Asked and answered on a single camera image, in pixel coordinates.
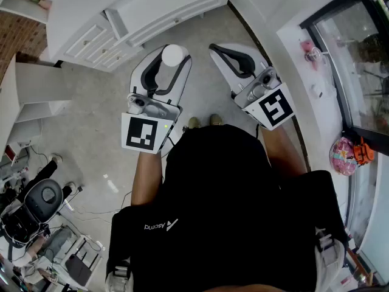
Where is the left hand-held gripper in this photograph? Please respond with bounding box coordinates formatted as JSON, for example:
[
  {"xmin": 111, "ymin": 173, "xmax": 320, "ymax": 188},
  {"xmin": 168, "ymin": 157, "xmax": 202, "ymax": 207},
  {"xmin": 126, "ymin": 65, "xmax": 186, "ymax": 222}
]
[{"xmin": 121, "ymin": 44, "xmax": 193, "ymax": 155}]

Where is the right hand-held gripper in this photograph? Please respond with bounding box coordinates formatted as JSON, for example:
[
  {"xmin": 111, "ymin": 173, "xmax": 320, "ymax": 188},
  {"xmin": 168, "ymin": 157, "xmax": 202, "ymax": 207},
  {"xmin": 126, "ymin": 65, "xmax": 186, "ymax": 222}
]
[{"xmin": 208, "ymin": 43, "xmax": 297, "ymax": 131}]

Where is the white round object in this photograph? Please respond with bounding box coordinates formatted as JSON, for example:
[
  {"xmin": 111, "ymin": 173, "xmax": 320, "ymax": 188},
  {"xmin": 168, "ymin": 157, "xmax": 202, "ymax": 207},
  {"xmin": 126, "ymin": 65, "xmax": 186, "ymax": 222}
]
[{"xmin": 161, "ymin": 44, "xmax": 189, "ymax": 68}]

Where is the person's left forearm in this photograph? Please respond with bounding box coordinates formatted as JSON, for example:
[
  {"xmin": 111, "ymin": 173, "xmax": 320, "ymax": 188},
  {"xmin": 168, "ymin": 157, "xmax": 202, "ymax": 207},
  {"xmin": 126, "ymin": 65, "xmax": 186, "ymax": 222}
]
[{"xmin": 130, "ymin": 150, "xmax": 171, "ymax": 207}]

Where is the person's right forearm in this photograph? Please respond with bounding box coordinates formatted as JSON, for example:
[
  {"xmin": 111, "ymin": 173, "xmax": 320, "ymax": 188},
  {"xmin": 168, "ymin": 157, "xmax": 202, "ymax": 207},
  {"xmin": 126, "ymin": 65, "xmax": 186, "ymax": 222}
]
[{"xmin": 259, "ymin": 125, "xmax": 308, "ymax": 175}]

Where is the small white drawer front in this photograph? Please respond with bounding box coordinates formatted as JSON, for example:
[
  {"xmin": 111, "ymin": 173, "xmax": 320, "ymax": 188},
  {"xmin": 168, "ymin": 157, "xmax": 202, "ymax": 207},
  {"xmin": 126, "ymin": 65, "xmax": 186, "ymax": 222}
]
[
  {"xmin": 102, "ymin": 45, "xmax": 131, "ymax": 71},
  {"xmin": 84, "ymin": 36, "xmax": 119, "ymax": 65},
  {"xmin": 64, "ymin": 24, "xmax": 107, "ymax": 58}
]

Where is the clear glass cup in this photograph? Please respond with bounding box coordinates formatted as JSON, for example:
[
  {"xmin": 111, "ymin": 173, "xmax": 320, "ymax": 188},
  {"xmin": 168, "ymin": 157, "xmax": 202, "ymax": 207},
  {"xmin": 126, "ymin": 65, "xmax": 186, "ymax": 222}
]
[{"xmin": 305, "ymin": 47, "xmax": 329, "ymax": 70}]

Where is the white window ledge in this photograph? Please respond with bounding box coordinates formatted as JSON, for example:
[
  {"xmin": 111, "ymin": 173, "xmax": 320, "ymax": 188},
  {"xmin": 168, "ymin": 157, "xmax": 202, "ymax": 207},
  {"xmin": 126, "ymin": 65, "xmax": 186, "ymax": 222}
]
[{"xmin": 275, "ymin": 21, "xmax": 355, "ymax": 182}]

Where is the white cabinet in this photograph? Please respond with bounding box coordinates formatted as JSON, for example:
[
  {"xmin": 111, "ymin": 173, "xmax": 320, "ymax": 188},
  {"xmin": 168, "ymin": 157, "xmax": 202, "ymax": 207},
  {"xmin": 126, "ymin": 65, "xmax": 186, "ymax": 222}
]
[{"xmin": 45, "ymin": 0, "xmax": 232, "ymax": 72}]

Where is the black framed window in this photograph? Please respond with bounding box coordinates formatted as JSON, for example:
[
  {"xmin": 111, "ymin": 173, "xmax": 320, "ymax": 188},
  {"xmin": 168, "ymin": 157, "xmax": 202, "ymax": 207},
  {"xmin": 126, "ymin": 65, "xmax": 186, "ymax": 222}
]
[{"xmin": 299, "ymin": 0, "xmax": 389, "ymax": 157}]

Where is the white stepped shelf unit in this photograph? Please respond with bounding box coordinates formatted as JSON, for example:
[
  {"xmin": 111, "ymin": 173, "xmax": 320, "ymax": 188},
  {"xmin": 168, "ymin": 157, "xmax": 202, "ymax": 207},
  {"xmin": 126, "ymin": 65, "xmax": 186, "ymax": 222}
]
[{"xmin": 0, "ymin": 53, "xmax": 74, "ymax": 152}]

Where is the person's black shirt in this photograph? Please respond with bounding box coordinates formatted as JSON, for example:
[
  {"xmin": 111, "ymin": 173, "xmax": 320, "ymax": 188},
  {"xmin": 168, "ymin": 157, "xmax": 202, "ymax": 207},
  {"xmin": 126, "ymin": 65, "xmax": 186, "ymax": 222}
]
[{"xmin": 106, "ymin": 124, "xmax": 349, "ymax": 292}]

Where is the pink patterned bag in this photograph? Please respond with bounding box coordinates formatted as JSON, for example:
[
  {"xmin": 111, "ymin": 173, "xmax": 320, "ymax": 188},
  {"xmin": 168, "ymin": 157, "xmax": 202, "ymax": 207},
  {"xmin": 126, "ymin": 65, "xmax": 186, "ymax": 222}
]
[{"xmin": 329, "ymin": 136, "xmax": 359, "ymax": 176}]

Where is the orange bag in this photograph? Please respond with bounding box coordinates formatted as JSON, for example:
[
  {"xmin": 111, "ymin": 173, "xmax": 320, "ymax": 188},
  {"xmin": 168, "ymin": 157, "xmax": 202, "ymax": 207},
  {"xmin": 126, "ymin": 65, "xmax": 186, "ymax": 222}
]
[{"xmin": 352, "ymin": 136, "xmax": 376, "ymax": 167}]

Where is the black office chair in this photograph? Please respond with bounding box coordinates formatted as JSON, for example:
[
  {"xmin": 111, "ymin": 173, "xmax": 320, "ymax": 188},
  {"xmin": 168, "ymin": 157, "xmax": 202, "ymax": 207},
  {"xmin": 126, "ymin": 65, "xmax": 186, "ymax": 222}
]
[{"xmin": 0, "ymin": 178, "xmax": 65, "ymax": 251}]

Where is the black router with antennas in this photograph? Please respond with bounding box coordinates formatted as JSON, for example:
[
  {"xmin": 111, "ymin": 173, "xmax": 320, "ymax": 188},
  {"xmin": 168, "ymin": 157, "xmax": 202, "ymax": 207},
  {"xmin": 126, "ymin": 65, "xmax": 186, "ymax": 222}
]
[{"xmin": 64, "ymin": 237, "xmax": 103, "ymax": 288}]

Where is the white wall shelf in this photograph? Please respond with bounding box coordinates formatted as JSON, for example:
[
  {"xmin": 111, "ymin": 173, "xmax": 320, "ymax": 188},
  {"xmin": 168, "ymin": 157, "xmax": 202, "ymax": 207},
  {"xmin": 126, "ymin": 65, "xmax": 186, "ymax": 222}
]
[{"xmin": 0, "ymin": 0, "xmax": 53, "ymax": 24}]

